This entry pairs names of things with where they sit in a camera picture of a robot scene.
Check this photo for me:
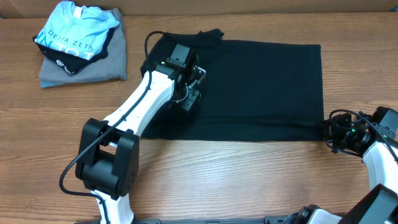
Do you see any black t-shirt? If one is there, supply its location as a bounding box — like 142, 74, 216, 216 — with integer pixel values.
36, 28, 115, 75
142, 29, 324, 141

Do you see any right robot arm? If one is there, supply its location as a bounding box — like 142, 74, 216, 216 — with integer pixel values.
283, 106, 397, 224

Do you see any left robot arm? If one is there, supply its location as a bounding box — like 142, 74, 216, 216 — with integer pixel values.
75, 44, 206, 223

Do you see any grey folded t-shirt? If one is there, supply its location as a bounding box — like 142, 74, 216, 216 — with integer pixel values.
39, 8, 127, 84

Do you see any black folded t-shirt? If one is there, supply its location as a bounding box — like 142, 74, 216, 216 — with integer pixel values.
36, 28, 115, 75

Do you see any light blue folded t-shirt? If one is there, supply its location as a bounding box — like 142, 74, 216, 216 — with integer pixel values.
34, 1, 119, 60

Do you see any blue folded bottom t-shirt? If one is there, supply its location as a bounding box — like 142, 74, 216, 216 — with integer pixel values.
40, 81, 68, 88

